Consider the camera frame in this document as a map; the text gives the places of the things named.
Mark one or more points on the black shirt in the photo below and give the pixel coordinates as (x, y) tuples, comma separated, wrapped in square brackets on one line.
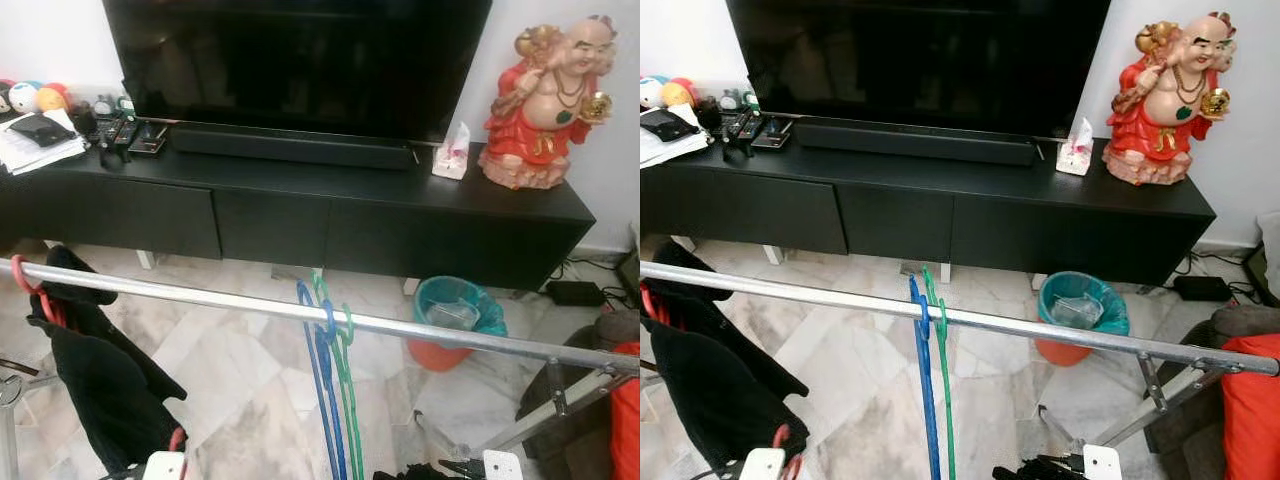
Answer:
[(420, 473), (1030, 470)]

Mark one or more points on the green plastic hanger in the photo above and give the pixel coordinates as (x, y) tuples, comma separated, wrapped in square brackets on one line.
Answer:
[(345, 400), (945, 400)]

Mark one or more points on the black power adapter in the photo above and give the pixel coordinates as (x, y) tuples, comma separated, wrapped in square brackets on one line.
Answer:
[(1200, 288), (575, 293)]

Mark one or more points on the white paper stack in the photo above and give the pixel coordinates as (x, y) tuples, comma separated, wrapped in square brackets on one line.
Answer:
[(30, 155), (665, 150)]

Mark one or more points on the black pouch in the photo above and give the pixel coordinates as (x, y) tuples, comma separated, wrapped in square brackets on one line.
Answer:
[(672, 125), (42, 130)]

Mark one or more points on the white round toy figure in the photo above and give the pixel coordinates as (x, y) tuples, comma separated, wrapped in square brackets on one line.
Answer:
[(652, 93), (22, 97)]

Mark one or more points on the red laughing Buddha statue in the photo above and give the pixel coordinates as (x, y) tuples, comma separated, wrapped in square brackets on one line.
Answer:
[(1165, 125), (540, 130)]

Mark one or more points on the black remote control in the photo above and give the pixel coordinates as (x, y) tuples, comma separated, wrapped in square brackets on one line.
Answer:
[(115, 132), (742, 128)]

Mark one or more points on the orange round toy figure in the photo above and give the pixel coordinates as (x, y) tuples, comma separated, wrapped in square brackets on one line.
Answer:
[(680, 93), (52, 98)]

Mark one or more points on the black tee green print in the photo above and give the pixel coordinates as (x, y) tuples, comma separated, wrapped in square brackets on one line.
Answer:
[(100, 380), (720, 380)]

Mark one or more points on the small grey toy figure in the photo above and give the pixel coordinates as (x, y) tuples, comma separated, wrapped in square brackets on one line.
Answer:
[(103, 104), (730, 100)]

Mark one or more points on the small black box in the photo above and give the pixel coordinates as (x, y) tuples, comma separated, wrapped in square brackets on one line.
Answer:
[(775, 135), (150, 140)]

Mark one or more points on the green white mug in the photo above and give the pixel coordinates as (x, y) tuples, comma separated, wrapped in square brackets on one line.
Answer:
[(751, 100), (125, 103)]

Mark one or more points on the red cushion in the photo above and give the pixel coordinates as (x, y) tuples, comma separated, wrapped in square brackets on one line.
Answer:
[(627, 420), (1250, 420)]

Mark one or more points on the white tissue pack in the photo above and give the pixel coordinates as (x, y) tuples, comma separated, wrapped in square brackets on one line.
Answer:
[(452, 160), (1075, 155)]

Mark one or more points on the orange bin teal liner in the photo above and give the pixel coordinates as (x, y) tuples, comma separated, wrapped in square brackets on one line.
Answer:
[(435, 355), (1060, 350)]

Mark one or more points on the black television cabinet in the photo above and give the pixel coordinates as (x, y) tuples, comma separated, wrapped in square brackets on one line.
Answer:
[(400, 230), (1030, 225)]

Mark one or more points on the black soundbar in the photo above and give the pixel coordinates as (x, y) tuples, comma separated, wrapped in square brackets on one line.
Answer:
[(290, 148), (915, 143)]

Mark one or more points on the black flat screen television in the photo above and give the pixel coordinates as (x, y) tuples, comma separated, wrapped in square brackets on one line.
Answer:
[(920, 60), (300, 60)]

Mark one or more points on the white lace covered side table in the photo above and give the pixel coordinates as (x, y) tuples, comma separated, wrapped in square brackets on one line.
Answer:
[(1272, 250)]

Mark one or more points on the black round toy figure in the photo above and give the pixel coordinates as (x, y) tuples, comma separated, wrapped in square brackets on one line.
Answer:
[(4, 97)]

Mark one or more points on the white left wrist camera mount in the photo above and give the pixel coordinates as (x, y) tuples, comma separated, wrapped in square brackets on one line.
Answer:
[(762, 465), (165, 467)]

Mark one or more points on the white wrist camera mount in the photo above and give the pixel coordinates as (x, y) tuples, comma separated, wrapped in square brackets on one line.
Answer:
[(165, 467), (503, 467), (1103, 463), (762, 465)]

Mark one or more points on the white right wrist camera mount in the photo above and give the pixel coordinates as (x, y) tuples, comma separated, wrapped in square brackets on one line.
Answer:
[(1103, 463), (503, 467)]

